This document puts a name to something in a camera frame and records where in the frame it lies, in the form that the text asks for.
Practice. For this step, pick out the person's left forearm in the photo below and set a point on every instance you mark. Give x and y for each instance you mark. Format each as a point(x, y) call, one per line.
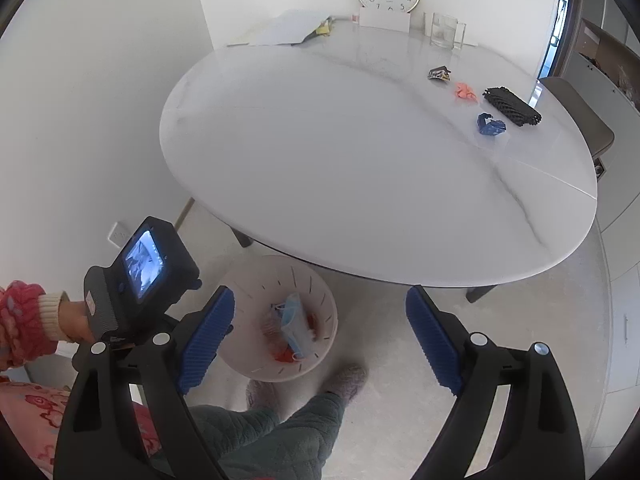
point(22, 320)

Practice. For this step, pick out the white card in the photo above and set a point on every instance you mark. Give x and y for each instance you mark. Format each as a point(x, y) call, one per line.
point(385, 19)

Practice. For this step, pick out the dark table leg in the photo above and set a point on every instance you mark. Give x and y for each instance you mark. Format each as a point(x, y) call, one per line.
point(242, 237)
point(481, 293)

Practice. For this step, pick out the grey wall cabinet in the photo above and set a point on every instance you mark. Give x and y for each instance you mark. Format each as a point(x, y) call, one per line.
point(617, 200)

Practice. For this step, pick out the yellow printed packet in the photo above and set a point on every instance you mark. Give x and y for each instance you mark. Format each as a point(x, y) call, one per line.
point(324, 28)

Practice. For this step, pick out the white wall socket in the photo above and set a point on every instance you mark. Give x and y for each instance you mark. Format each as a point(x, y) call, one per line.
point(118, 234)

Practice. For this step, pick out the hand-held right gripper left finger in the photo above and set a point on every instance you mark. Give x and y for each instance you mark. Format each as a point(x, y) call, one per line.
point(207, 345)

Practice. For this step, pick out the dark doorway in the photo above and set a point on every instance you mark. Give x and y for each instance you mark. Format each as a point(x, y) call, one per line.
point(562, 10)

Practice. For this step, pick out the fluffy grey slipper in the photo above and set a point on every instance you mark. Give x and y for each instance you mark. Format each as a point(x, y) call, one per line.
point(260, 393)
point(350, 379)

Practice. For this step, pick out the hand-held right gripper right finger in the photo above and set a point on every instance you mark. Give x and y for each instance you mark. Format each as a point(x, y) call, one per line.
point(432, 345)

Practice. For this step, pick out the person's pink patterned jacket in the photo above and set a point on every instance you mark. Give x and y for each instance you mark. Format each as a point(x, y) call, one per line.
point(25, 415)

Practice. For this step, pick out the grey brown chair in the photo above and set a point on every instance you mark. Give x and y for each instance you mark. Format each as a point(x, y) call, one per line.
point(575, 110)

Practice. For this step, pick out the black mesh pad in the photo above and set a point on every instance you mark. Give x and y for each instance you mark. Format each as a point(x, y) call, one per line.
point(512, 106)

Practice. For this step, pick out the blue face mask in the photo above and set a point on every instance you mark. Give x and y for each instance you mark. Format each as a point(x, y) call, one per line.
point(295, 327)

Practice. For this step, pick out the person's green quilted pants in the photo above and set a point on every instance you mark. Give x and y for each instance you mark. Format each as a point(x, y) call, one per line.
point(280, 435)

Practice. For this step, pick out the dark blue crumpled wrapper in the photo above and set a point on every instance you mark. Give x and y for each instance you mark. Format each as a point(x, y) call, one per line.
point(490, 125)

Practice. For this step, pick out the white paper sheets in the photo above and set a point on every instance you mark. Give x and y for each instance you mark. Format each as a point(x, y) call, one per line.
point(290, 27)

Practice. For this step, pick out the person's left hand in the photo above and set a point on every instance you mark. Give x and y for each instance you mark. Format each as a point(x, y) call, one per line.
point(75, 322)

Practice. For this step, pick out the orange crumpled wrapper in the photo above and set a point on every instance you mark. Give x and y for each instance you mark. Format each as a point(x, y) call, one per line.
point(465, 92)

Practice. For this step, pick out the pink waste bin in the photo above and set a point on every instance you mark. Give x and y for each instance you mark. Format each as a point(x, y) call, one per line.
point(250, 290)

